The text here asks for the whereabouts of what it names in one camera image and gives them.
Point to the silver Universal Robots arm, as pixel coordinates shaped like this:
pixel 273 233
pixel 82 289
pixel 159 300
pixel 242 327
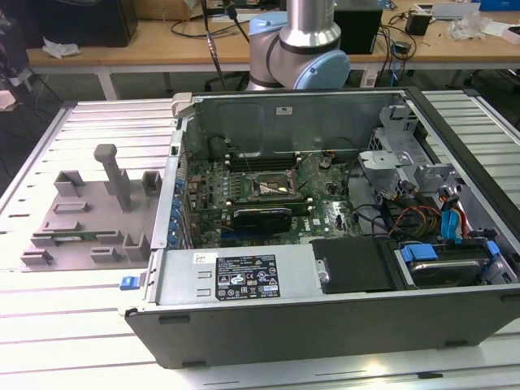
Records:
pixel 308 32

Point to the green RAM stick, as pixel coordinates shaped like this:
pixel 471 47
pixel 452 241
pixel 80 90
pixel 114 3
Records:
pixel 73 239

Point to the small blue clip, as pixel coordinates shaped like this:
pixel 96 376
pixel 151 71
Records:
pixel 129 283

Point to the black RAM slot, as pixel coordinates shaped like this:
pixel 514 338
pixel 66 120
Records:
pixel 302 211
pixel 264 163
pixel 268 206
pixel 268 199
pixel 264 167
pixel 268 203
pixel 264 159
pixel 264 155

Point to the wooden desk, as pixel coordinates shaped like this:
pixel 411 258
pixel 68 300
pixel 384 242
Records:
pixel 142 48

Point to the open black PC case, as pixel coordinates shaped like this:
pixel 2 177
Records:
pixel 284 337

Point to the black graphics card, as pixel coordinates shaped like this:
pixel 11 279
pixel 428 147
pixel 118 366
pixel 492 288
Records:
pixel 264 221

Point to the crumpled white paper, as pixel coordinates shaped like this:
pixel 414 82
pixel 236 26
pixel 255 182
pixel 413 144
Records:
pixel 61 48

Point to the silver power supply with label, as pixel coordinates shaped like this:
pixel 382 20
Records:
pixel 183 280

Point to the blue box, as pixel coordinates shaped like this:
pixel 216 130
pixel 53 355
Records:
pixel 499 4

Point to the grey flat box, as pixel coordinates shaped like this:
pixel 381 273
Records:
pixel 455 10

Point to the black drive bay cover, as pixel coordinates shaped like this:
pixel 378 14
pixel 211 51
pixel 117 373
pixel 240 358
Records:
pixel 353 264

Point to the round coin cell battery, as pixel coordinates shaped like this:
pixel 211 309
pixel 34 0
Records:
pixel 323 163

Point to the grey parts rack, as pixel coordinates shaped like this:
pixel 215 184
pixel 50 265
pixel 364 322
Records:
pixel 97 211

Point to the brown cardboard box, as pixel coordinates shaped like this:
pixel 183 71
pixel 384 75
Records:
pixel 183 9

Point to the person trunk in dark clothes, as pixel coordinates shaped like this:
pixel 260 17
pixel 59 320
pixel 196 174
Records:
pixel 10 48

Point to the small black power adapter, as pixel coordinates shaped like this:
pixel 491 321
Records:
pixel 403 48

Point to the silver drive cage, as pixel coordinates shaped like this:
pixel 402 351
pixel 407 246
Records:
pixel 382 162

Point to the green motherboard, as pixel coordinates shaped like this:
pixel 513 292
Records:
pixel 337 211

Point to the small black cube box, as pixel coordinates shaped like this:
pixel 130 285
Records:
pixel 417 23

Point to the black computer tower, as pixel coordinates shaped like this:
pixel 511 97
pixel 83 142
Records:
pixel 81 20

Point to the white flat box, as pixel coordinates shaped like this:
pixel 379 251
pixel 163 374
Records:
pixel 512 35

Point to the black round chassis part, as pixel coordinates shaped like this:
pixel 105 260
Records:
pixel 217 147

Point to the hard disk in blue carrier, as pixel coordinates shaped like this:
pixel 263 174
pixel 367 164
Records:
pixel 443 272

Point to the crumpled clear plastic bag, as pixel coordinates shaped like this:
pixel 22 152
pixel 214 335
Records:
pixel 467 26

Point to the CPU socket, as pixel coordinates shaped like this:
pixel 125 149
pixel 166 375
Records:
pixel 270 187

